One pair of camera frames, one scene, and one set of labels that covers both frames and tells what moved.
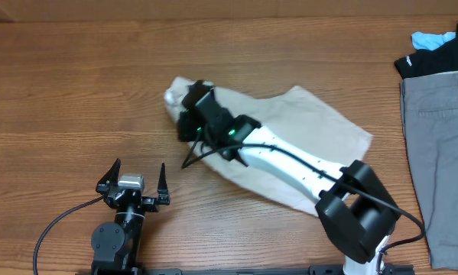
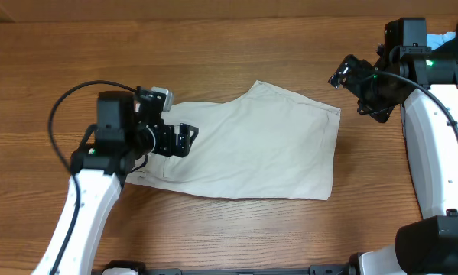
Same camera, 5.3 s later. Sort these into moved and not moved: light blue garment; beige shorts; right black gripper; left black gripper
Moved: left black gripper; right black gripper; beige shorts
Not moved: light blue garment
